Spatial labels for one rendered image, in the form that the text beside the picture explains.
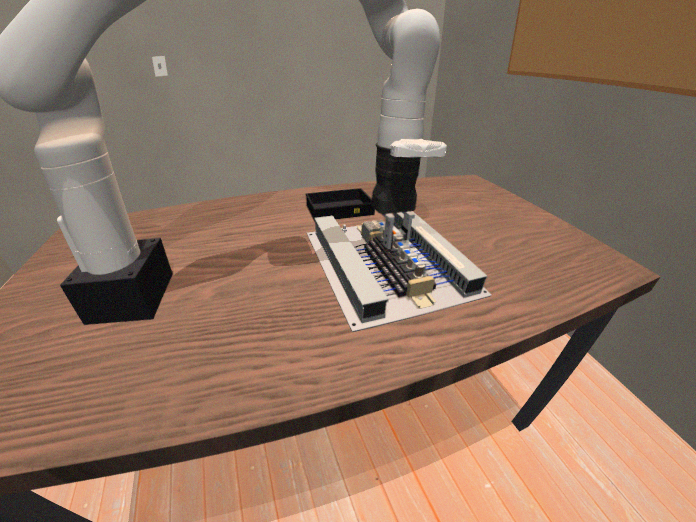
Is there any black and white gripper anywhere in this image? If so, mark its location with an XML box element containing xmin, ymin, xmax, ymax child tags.
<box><xmin>372</xmin><ymin>115</ymin><xmax>447</xmax><ymax>249</ymax></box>

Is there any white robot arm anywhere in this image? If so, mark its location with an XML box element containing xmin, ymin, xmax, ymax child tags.
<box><xmin>0</xmin><ymin>0</ymin><xmax>440</xmax><ymax>275</ymax></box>

